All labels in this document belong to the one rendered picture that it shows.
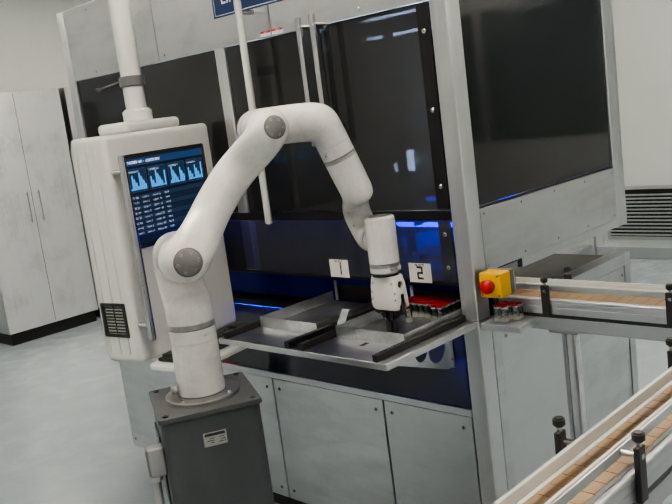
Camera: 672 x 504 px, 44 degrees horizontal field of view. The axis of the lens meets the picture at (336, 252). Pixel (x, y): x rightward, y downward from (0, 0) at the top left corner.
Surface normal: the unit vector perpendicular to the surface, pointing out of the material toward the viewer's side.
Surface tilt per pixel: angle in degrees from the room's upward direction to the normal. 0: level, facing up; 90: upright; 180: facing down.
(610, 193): 90
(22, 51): 90
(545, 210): 90
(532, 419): 90
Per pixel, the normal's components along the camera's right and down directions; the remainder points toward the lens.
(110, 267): -0.54, 0.22
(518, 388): 0.72, 0.03
